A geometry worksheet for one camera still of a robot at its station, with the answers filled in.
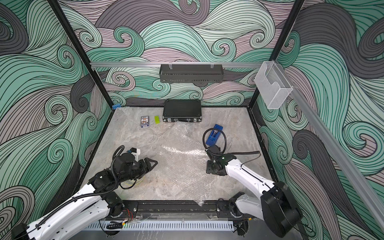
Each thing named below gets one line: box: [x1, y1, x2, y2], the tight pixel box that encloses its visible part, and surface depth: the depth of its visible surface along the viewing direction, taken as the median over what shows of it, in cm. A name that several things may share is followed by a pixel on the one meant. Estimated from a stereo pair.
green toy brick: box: [154, 115, 160, 124], surface depth 116 cm
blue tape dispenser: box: [205, 124, 223, 146], surface depth 100 cm
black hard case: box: [162, 99, 202, 123], surface depth 117 cm
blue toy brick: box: [112, 103, 122, 110], surface depth 125 cm
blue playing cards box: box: [140, 115, 150, 128], surface depth 112 cm
